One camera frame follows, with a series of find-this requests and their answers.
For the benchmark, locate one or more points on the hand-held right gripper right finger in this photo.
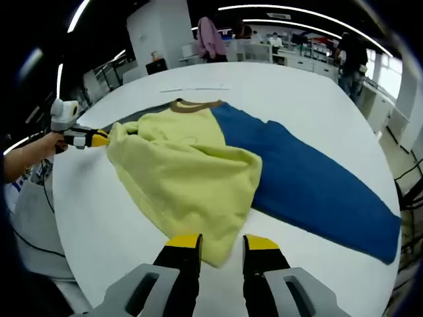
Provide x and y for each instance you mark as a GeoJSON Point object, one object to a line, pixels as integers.
{"type": "Point", "coordinates": [261, 280]}

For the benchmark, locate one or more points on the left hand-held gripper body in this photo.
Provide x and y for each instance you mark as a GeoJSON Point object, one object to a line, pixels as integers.
{"type": "Point", "coordinates": [62, 115]}

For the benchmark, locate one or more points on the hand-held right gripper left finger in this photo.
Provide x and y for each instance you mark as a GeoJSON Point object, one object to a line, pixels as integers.
{"type": "Point", "coordinates": [180, 277]}

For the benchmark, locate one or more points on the yellow blue grey garment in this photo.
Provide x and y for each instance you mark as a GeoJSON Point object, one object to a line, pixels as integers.
{"type": "Point", "coordinates": [198, 171]}

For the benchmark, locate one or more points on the white template sheet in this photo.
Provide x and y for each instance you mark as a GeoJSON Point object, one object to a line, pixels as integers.
{"type": "Point", "coordinates": [198, 88]}

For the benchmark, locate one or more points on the person's left hand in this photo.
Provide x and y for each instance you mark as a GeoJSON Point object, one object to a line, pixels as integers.
{"type": "Point", "coordinates": [51, 145]}

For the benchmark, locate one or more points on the long ceiling light strip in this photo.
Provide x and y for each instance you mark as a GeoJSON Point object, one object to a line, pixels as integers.
{"type": "Point", "coordinates": [77, 16]}
{"type": "Point", "coordinates": [314, 13]}

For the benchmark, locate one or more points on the white square pillar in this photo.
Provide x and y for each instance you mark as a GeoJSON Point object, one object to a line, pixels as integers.
{"type": "Point", "coordinates": [158, 36]}

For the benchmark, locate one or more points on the white low cabinet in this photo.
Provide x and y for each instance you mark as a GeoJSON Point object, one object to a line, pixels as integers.
{"type": "Point", "coordinates": [378, 105]}

